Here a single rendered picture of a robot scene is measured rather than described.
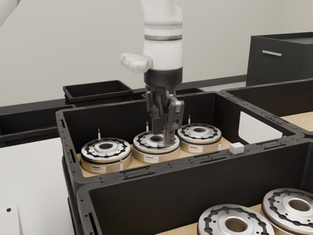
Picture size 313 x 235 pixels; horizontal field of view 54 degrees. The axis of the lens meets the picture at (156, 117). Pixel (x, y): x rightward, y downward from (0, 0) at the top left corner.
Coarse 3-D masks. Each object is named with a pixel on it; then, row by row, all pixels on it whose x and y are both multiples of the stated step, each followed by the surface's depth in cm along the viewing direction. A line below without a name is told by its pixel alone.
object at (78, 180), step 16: (192, 96) 75; (224, 96) 74; (64, 112) 64; (256, 112) 63; (64, 128) 56; (288, 128) 56; (64, 144) 50; (256, 144) 50; (272, 144) 50; (176, 160) 45; (192, 160) 45; (80, 176) 41; (96, 176) 41; (112, 176) 41
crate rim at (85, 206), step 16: (288, 144) 50; (304, 144) 51; (208, 160) 45; (224, 160) 45; (128, 176) 41; (144, 176) 41; (160, 176) 42; (80, 192) 38; (80, 208) 35; (96, 224) 32
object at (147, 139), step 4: (148, 136) 67; (152, 136) 68; (156, 136) 68; (160, 136) 68; (148, 140) 66; (152, 140) 66; (160, 140) 66; (152, 144) 65; (156, 144) 65; (160, 144) 65
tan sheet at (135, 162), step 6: (222, 138) 75; (132, 144) 72; (222, 144) 72; (228, 144) 72; (132, 150) 69; (180, 150) 69; (78, 156) 67; (132, 156) 67; (180, 156) 67; (186, 156) 67; (132, 162) 64; (138, 162) 64; (126, 168) 62; (84, 174) 60; (90, 174) 60; (96, 174) 60
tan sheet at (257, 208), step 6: (258, 210) 50; (180, 228) 46; (186, 228) 46; (192, 228) 46; (156, 234) 45; (162, 234) 45; (168, 234) 45; (174, 234) 45; (180, 234) 45; (186, 234) 45; (192, 234) 45
